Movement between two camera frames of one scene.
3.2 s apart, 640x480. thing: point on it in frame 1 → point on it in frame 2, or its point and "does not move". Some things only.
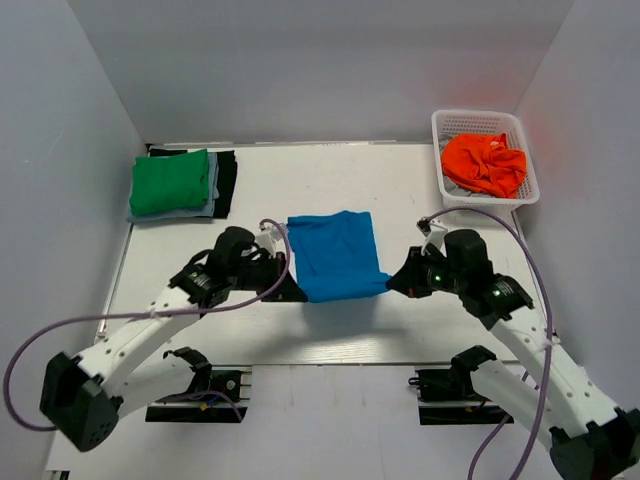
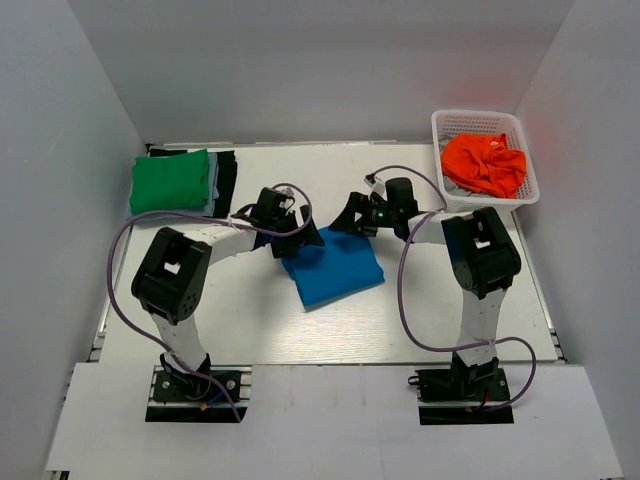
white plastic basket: (483, 161) does not move
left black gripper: (290, 292) → (309, 236)
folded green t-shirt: (176, 182) does not move
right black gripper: (409, 279) → (358, 203)
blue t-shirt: (336, 256) does not move
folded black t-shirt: (227, 173) does not move
